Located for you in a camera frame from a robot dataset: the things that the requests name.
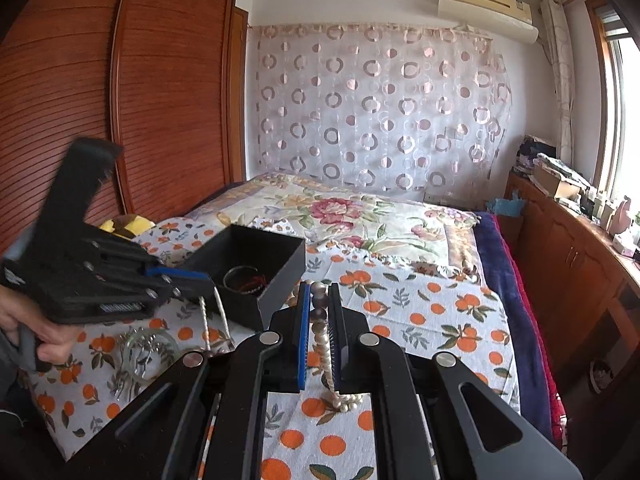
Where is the dark blue blanket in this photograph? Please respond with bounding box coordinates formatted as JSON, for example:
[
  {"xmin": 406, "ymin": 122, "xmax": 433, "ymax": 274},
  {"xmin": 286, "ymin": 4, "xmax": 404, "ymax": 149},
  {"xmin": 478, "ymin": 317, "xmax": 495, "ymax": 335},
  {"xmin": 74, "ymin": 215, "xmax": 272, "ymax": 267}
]
[{"xmin": 471, "ymin": 211, "xmax": 557, "ymax": 443}]

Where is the silver leaf necklace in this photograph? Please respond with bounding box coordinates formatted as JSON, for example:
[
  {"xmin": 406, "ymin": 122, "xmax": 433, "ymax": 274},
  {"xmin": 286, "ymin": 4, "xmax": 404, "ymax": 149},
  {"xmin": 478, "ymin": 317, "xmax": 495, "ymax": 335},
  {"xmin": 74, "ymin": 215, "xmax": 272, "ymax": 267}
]
[{"xmin": 107, "ymin": 329, "xmax": 175, "ymax": 397}]

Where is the tissue box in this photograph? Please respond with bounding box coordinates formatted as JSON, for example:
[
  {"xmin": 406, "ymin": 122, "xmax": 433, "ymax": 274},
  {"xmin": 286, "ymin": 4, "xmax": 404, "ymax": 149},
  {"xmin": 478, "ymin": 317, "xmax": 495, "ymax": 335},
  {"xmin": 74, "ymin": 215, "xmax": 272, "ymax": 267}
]
[{"xmin": 611, "ymin": 232, "xmax": 639, "ymax": 257}]

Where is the pink figurine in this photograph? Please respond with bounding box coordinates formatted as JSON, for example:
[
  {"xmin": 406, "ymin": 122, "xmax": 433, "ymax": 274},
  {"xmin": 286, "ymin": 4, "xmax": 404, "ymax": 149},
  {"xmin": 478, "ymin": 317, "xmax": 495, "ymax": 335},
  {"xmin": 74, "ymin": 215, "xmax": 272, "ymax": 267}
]
[{"xmin": 614, "ymin": 197, "xmax": 634, "ymax": 236}]

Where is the red string bracelet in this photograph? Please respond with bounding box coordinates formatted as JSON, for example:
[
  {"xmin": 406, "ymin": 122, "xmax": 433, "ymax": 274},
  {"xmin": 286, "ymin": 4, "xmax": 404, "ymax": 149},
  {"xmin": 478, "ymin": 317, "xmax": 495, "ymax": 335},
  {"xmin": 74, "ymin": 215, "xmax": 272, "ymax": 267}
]
[{"xmin": 235, "ymin": 275, "xmax": 269, "ymax": 294}]

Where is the wall air conditioner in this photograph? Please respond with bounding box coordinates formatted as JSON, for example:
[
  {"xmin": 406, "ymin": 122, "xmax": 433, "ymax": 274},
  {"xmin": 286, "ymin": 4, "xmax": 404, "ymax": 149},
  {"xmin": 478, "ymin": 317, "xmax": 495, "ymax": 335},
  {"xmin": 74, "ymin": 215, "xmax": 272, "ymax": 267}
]
[{"xmin": 437, "ymin": 0, "xmax": 541, "ymax": 44}]

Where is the yellow plush toy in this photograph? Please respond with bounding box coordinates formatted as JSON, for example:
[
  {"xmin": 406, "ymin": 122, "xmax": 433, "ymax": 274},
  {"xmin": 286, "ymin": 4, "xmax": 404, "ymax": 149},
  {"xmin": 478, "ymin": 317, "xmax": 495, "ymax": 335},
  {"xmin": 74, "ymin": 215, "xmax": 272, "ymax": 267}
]
[{"xmin": 98, "ymin": 214, "xmax": 154, "ymax": 239}]

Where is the white patterned window curtain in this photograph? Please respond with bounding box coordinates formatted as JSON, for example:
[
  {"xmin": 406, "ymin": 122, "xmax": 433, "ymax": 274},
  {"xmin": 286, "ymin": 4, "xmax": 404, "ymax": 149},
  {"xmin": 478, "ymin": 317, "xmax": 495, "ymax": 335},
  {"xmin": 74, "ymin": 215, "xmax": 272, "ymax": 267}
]
[{"xmin": 539, "ymin": 0, "xmax": 577, "ymax": 167}]

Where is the clear bangle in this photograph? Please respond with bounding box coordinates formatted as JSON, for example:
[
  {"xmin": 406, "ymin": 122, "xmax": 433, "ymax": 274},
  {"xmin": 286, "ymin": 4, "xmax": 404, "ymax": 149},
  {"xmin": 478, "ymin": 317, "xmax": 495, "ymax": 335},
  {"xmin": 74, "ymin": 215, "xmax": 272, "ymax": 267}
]
[
  {"xmin": 222, "ymin": 266, "xmax": 260, "ymax": 292},
  {"xmin": 117, "ymin": 327, "xmax": 182, "ymax": 387}
]

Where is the orange print blanket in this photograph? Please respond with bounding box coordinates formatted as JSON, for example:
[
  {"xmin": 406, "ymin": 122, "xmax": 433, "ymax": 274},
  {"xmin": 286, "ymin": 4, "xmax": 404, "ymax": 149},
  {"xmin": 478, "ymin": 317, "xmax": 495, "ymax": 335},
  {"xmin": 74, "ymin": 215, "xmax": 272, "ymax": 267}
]
[{"xmin": 20, "ymin": 216, "xmax": 524, "ymax": 480}]

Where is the black jewelry box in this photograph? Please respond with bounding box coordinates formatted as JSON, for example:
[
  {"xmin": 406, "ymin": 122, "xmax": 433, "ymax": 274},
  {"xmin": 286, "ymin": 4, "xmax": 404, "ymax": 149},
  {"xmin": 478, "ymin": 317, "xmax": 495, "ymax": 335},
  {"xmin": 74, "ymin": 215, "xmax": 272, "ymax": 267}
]
[{"xmin": 177, "ymin": 224, "xmax": 307, "ymax": 330}]

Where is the red fleece blanket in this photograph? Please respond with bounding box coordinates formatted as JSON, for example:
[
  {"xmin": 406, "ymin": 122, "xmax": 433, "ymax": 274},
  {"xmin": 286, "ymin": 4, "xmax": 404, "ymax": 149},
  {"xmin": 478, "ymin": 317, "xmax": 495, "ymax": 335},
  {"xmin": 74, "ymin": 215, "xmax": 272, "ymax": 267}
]
[{"xmin": 514, "ymin": 280, "xmax": 569, "ymax": 458}]

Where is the shoe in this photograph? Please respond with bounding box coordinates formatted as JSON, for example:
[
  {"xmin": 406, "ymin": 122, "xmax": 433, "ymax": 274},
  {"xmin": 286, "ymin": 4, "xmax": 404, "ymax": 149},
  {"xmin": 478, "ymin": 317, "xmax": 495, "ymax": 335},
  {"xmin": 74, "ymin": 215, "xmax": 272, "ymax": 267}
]
[{"xmin": 589, "ymin": 359, "xmax": 615, "ymax": 395}]

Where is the floral quilt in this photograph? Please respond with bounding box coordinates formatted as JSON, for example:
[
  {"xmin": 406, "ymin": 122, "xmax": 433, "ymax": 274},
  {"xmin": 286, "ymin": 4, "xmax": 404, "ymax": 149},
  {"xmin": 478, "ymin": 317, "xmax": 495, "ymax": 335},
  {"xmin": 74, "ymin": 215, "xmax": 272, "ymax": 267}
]
[{"xmin": 186, "ymin": 172, "xmax": 484, "ymax": 282}]

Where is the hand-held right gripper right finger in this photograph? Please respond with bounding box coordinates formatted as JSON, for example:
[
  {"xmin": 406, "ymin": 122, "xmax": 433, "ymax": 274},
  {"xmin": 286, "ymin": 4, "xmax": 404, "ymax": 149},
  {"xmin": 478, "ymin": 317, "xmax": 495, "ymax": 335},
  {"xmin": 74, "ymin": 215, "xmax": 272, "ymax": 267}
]
[{"xmin": 327, "ymin": 283, "xmax": 584, "ymax": 480}]

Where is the window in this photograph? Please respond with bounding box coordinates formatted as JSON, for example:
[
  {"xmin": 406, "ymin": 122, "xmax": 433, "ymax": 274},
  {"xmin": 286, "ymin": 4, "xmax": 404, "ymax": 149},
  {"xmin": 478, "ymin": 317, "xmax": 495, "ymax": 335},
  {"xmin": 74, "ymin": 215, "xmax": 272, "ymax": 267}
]
[{"xmin": 586, "ymin": 0, "xmax": 640, "ymax": 213}]

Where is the wooden sideboard cabinet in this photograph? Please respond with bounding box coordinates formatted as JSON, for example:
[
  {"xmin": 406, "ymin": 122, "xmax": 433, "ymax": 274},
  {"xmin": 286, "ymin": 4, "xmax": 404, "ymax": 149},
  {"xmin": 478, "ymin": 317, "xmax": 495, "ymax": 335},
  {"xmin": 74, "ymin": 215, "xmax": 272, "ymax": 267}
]
[{"xmin": 502, "ymin": 169, "xmax": 640, "ymax": 388}]

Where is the cardboard box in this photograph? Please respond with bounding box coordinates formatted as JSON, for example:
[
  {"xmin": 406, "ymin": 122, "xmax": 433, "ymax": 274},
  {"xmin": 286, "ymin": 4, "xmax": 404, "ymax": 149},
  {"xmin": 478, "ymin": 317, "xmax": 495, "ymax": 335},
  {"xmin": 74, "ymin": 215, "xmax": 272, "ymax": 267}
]
[{"xmin": 531, "ymin": 165, "xmax": 582, "ymax": 199}]

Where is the teal cloth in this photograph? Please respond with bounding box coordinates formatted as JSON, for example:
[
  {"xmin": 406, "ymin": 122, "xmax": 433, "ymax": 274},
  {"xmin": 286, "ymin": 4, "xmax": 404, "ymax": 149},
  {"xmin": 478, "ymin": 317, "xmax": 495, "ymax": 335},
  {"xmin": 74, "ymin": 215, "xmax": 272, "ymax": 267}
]
[{"xmin": 484, "ymin": 197, "xmax": 524, "ymax": 219}]

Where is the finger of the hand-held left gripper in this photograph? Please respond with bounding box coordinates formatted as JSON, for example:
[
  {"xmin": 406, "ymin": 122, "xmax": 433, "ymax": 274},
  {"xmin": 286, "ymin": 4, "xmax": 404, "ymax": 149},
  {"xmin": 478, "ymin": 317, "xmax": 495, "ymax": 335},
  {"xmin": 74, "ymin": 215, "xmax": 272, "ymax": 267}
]
[
  {"xmin": 86, "ymin": 272, "xmax": 221, "ymax": 312},
  {"xmin": 82, "ymin": 232, "xmax": 213, "ymax": 287}
]

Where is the pile of books and clothes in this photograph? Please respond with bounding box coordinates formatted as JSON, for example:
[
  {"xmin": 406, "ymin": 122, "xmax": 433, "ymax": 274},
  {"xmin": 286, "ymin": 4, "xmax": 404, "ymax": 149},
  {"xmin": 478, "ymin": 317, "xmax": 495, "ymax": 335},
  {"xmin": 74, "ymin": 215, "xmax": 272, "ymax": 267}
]
[{"xmin": 516, "ymin": 134, "xmax": 593, "ymax": 202}]

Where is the pearl necklace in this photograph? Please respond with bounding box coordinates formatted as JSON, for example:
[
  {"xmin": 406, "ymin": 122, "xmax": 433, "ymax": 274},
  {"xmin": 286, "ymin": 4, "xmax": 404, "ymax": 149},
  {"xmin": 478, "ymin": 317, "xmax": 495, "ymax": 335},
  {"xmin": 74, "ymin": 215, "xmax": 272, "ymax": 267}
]
[{"xmin": 307, "ymin": 281, "xmax": 364, "ymax": 414}]

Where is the wooden slatted wardrobe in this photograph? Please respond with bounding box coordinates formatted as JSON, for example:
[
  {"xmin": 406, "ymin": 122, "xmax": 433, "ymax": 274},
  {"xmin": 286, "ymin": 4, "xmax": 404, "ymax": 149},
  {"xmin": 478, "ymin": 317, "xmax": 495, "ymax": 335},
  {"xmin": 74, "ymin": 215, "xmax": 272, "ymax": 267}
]
[{"xmin": 0, "ymin": 0, "xmax": 249, "ymax": 273}]

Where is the person's left hand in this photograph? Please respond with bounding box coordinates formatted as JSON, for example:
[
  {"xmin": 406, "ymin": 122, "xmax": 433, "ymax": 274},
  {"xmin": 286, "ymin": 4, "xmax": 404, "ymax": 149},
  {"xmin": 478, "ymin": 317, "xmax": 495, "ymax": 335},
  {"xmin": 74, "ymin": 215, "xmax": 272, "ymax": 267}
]
[{"xmin": 0, "ymin": 284, "xmax": 87, "ymax": 367}]

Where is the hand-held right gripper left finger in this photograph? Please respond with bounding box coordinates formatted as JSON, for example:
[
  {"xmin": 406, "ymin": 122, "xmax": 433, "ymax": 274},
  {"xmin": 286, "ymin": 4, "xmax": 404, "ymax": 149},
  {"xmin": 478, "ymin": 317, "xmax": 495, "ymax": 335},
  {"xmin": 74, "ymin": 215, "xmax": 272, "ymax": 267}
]
[{"xmin": 65, "ymin": 282, "xmax": 313, "ymax": 480}]

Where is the sheer circle pattern curtain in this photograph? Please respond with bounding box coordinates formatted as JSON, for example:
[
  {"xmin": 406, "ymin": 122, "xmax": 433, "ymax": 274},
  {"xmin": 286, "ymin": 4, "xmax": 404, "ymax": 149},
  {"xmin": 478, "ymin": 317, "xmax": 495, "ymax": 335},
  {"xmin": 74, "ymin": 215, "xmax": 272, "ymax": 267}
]
[{"xmin": 247, "ymin": 22, "xmax": 514, "ymax": 207}]

